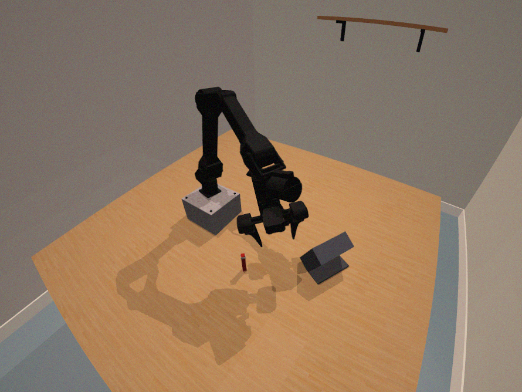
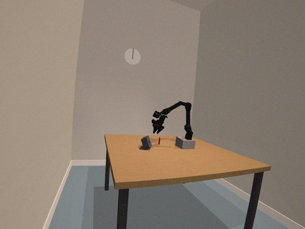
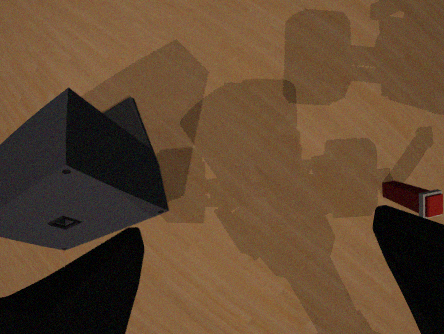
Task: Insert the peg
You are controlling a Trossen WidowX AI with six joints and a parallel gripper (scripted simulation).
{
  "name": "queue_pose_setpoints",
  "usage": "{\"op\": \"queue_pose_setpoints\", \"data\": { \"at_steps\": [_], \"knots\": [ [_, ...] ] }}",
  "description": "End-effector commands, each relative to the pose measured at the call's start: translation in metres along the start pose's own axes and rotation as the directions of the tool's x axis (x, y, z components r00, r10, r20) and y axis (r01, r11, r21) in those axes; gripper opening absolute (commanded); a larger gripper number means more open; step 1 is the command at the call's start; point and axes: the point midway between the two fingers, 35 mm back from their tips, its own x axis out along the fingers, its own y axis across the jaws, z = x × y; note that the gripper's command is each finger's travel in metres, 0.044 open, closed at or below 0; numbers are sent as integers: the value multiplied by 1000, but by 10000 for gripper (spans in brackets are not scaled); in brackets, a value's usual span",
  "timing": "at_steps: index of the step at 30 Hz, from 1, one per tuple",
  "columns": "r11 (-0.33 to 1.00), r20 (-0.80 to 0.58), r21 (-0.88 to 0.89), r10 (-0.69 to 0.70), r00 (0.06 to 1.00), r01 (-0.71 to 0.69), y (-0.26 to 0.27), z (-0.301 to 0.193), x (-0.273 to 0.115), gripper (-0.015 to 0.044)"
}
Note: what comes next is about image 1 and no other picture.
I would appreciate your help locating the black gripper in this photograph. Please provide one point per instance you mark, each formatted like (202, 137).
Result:
(246, 223)

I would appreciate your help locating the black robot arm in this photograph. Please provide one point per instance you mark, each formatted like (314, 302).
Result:
(256, 151)

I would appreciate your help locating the dark grey sloped panel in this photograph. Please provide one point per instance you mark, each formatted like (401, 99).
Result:
(324, 261)

